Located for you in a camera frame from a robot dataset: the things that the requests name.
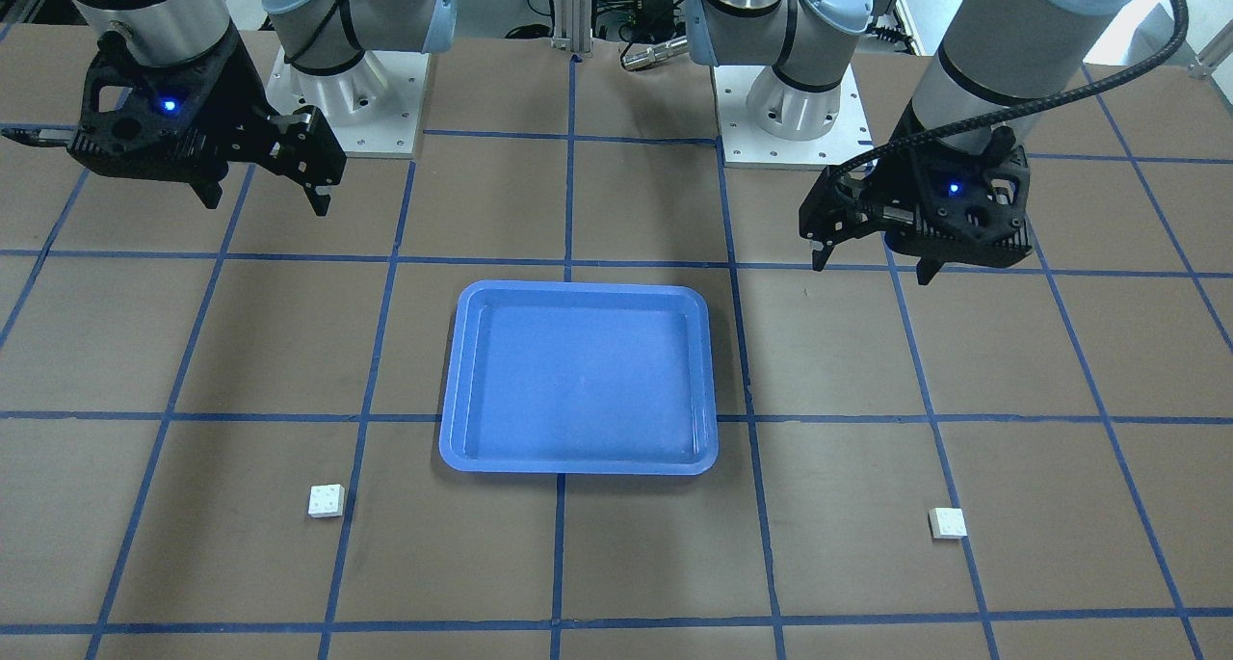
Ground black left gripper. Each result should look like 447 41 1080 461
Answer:
798 167 947 286

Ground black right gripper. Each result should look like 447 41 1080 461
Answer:
190 106 346 217

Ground white block robot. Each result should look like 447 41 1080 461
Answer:
928 507 968 542
305 484 346 518

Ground blue plastic tray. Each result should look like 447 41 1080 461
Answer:
436 279 721 476

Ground silver cylindrical connector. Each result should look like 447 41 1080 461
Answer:
619 36 690 72

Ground black power adapter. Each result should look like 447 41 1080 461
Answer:
633 0 674 31

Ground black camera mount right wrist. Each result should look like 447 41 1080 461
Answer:
2 25 276 188

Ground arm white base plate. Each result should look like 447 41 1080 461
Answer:
711 65 875 170
266 51 433 160

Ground aluminium frame post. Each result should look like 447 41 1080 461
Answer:
551 0 593 59

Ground black corrugated cable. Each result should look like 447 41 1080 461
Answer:
834 0 1190 218

